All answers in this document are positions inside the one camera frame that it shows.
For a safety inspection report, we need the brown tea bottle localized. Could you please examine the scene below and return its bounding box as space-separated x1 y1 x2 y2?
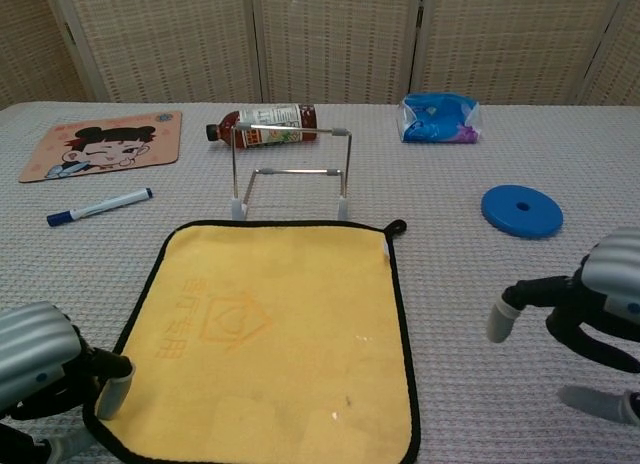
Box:
204 103 319 150

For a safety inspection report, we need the blue plastic bag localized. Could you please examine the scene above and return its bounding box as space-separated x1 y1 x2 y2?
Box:
397 92 481 146

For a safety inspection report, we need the blue and white marker pen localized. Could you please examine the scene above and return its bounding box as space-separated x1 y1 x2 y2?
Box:
46 186 154 228

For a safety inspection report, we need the metal towel rack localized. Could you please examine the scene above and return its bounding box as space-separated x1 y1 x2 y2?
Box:
229 123 357 223

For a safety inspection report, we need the woven bamboo screen panel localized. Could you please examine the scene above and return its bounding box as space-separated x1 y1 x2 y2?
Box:
252 0 426 105
44 0 264 105
412 0 626 106
579 0 640 106
0 0 84 110

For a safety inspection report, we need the yellow and grey towel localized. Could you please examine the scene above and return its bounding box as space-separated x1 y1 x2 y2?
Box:
82 218 422 460

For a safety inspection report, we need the blue plastic disc with hole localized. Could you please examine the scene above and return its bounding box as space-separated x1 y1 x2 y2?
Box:
480 183 565 241

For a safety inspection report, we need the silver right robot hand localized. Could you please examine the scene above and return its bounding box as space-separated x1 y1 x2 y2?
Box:
487 227 640 425

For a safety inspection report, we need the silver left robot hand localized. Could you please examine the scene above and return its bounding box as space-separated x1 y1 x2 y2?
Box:
0 301 136 464

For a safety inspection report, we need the white woven tablecloth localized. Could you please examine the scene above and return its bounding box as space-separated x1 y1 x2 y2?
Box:
0 101 640 464

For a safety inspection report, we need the cartoon girl mouse pad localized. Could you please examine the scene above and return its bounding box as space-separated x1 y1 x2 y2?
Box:
18 110 184 184

